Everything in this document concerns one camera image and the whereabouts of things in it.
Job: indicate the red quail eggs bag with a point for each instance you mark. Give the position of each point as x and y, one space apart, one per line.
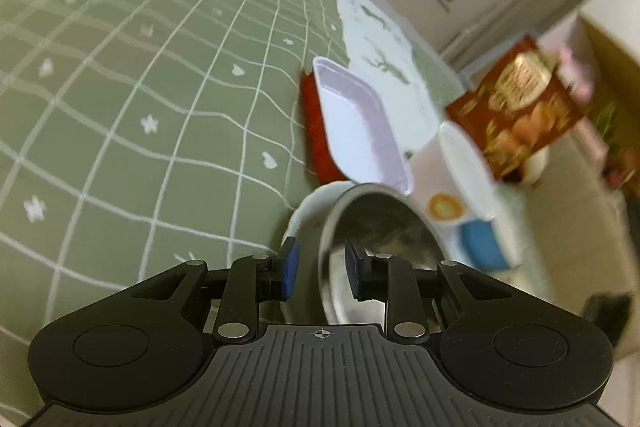
519 108

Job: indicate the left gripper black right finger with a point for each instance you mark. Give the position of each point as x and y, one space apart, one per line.
417 302

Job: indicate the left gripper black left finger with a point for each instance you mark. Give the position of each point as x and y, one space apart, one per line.
249 282

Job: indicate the white round ornament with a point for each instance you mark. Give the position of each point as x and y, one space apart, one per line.
532 169

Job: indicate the stainless steel bowl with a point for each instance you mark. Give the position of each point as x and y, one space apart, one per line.
384 222

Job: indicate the white ceramic plate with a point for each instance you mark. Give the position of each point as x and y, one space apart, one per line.
308 219

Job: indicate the white paper bowl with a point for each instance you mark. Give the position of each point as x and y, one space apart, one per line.
451 180

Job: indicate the green checked tablecloth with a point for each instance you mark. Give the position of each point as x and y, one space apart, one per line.
138 134

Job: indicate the white deer table runner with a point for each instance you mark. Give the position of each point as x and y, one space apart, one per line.
382 56

